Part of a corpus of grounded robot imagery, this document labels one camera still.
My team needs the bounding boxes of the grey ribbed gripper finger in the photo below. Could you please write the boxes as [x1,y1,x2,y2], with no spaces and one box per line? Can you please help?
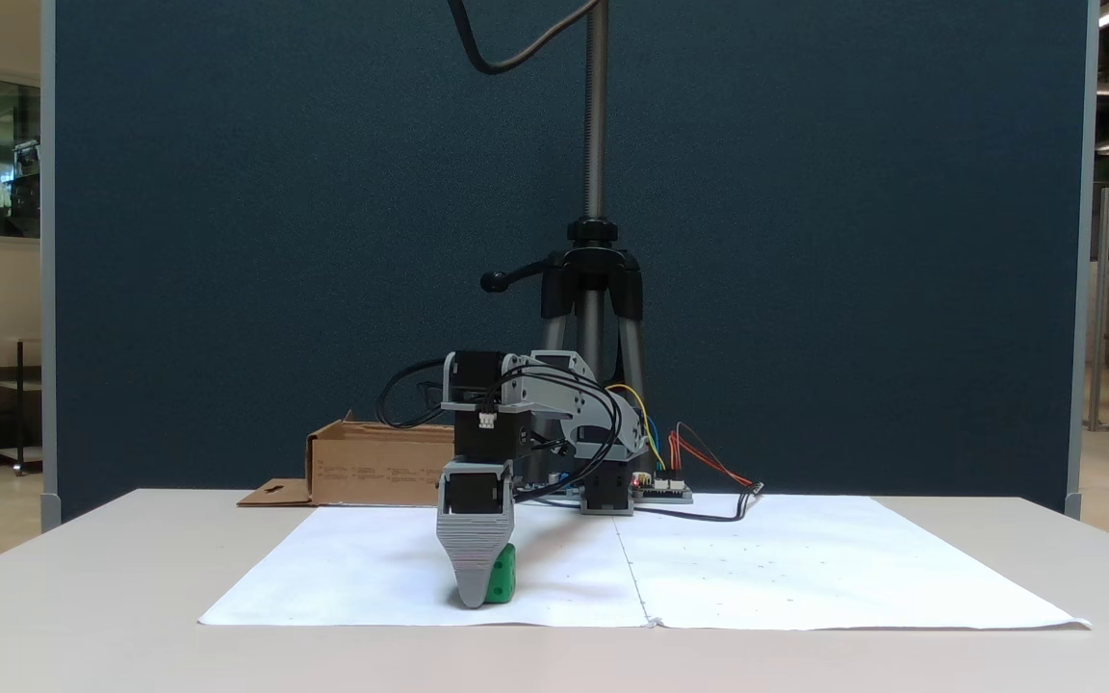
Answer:
[436,510,516,609]

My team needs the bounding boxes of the green die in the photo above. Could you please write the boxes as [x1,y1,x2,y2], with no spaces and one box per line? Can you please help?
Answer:
[480,544,518,605]

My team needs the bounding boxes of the blue power circuit board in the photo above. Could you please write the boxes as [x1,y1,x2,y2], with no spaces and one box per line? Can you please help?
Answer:
[516,470,582,501]

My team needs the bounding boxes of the brown cardboard box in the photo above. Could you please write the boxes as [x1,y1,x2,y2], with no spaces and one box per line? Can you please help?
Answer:
[237,411,459,509]

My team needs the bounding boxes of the white paper sheet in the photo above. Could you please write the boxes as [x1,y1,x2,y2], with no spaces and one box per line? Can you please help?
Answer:
[617,496,1093,631]
[198,502,652,629]

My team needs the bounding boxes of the motor controller circuit board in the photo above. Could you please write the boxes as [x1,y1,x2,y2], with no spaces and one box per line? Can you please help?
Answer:
[633,470,695,504]

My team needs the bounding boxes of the dark blue partition panel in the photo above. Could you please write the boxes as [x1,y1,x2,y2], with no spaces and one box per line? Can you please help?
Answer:
[41,0,1097,521]

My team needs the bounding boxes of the thin black servo wires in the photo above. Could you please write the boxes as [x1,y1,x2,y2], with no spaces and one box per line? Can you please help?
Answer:
[376,361,625,501]

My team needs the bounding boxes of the yellow blue green wires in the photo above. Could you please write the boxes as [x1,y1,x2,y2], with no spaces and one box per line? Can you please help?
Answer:
[607,385,668,473]

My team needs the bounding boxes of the orange wires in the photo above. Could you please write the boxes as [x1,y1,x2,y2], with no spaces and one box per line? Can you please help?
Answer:
[667,423,758,489]

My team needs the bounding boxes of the black cable with connector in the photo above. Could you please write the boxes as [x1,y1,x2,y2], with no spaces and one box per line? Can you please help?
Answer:
[632,481,765,524]

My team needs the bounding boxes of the black camera tripod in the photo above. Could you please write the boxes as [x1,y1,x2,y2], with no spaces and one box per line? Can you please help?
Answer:
[480,0,652,482]

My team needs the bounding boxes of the thick black camera cable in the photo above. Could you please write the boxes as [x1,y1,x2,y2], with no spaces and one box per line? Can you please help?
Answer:
[447,0,604,76]

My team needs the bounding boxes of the framed wall window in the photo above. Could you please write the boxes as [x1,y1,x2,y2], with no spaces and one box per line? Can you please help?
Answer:
[0,65,42,249]

